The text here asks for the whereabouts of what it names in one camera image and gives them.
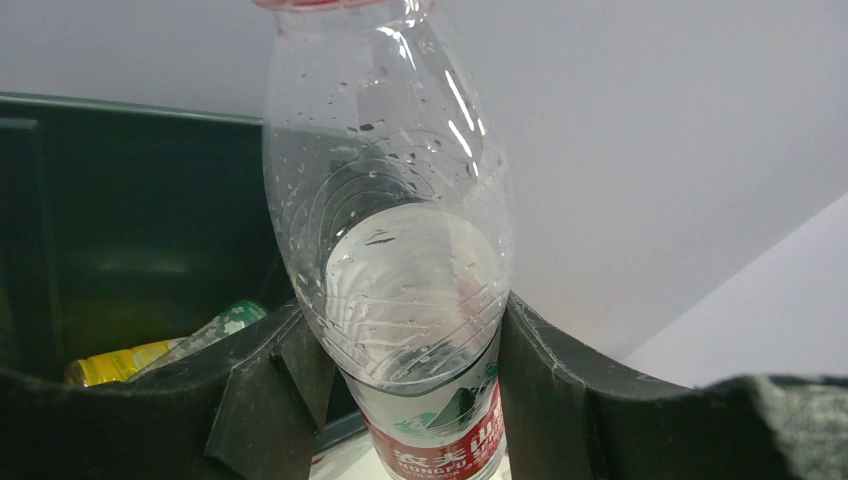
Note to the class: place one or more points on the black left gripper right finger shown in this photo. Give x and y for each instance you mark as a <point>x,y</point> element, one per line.
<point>573,413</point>

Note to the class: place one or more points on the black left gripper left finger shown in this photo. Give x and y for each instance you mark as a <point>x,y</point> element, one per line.
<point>247,407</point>

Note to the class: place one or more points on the green tinted bottle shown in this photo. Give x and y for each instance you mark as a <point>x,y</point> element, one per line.
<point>233,319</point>

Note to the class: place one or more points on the red label bottle red cap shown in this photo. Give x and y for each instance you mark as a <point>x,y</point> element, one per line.
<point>390,201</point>

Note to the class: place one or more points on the dark green trash bin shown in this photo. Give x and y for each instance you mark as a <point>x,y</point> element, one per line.
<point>122,225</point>

